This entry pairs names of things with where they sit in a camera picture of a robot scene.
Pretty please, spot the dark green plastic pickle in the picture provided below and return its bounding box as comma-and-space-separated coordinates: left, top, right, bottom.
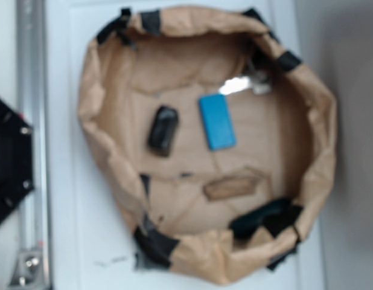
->
228, 198, 292, 240

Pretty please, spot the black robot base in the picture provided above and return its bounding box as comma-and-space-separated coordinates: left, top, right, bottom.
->
0, 99, 34, 225

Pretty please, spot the black rounded plastic object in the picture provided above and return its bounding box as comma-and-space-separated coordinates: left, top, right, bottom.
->
147, 106, 179, 156

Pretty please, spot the brown paper-lined bin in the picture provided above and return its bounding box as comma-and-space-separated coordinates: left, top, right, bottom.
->
77, 6, 337, 285

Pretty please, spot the blue rectangular block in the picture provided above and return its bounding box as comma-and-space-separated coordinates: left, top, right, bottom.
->
198, 94, 237, 150

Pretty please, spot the tan wooden block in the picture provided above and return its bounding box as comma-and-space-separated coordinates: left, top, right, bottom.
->
203, 176, 256, 201

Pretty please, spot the crumpled silver foil piece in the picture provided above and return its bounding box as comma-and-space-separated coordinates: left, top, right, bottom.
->
218, 71, 272, 95

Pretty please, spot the aluminium frame rail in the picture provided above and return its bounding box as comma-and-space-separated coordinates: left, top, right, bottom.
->
9, 1, 52, 289

